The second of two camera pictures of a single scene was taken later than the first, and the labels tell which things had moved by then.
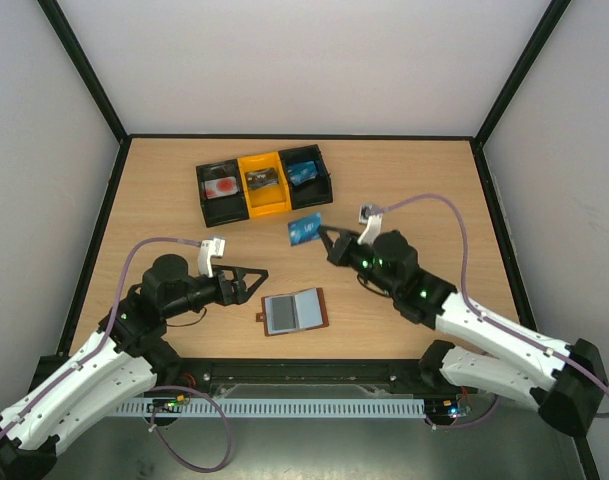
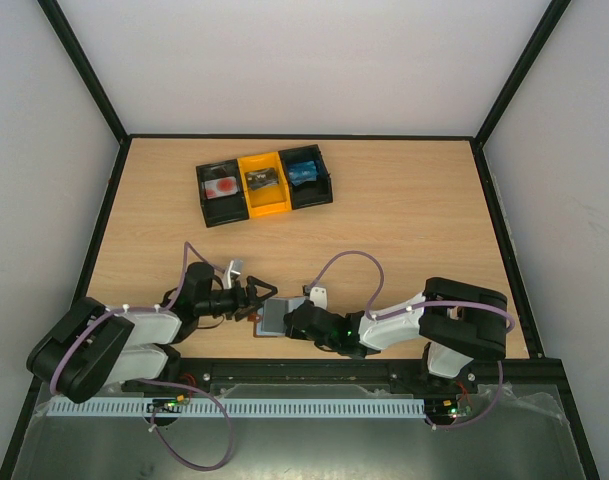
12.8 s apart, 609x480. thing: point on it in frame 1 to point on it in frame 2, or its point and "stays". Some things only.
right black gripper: x=341 y=248 to x=294 y=320
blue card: x=304 y=230 to x=303 y=171
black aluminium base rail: x=201 y=378 stays
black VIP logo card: x=258 y=178 stays
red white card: x=220 y=187 stays
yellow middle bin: x=269 y=200 stays
